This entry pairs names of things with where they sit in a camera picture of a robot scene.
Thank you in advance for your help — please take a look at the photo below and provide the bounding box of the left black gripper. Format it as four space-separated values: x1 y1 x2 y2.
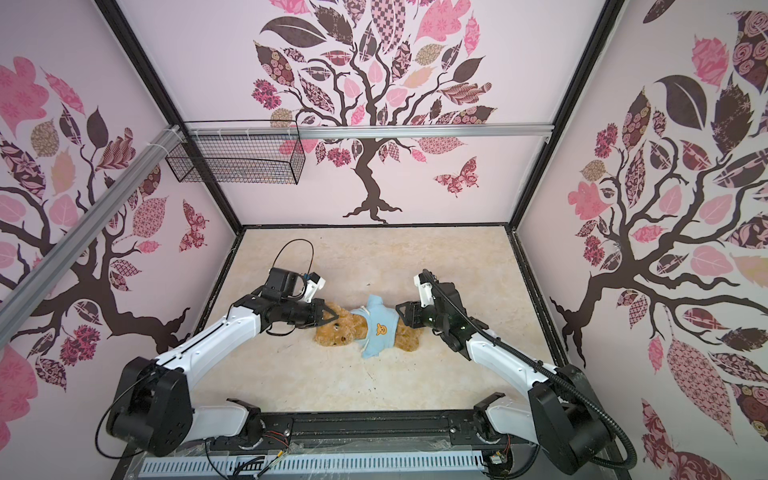
281 298 338 329

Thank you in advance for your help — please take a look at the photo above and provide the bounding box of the light blue fleece hoodie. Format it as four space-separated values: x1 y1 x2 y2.
351 294 399 359

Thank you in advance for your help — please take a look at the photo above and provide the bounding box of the brown plush teddy bear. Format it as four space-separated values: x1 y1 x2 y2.
314 302 420 352

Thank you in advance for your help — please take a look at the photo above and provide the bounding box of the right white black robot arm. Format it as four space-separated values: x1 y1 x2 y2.
396 274 616 474

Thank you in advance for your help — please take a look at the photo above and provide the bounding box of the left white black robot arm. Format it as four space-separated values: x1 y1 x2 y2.
97 268 337 457

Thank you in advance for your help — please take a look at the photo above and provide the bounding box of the left thin black cable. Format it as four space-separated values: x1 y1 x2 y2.
271 238 316 277

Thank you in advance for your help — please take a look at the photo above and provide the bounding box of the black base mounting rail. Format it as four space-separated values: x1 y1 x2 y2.
113 407 631 480

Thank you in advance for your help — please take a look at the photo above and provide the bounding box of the right black corrugated cable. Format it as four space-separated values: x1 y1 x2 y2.
419 268 638 470

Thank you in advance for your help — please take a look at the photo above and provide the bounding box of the black wire mesh basket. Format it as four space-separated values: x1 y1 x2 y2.
165 120 306 185

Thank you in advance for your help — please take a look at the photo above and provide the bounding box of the white slotted cable duct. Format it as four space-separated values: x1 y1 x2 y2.
134 451 486 479

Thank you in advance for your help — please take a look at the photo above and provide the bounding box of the rear aluminium rail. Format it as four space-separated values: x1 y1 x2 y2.
188 123 554 139

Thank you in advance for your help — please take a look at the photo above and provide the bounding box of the aluminium rail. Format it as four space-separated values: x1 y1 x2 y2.
188 123 554 139
1 125 182 345

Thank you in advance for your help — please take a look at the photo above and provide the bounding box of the left aluminium rail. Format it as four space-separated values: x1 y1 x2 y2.
1 125 182 345

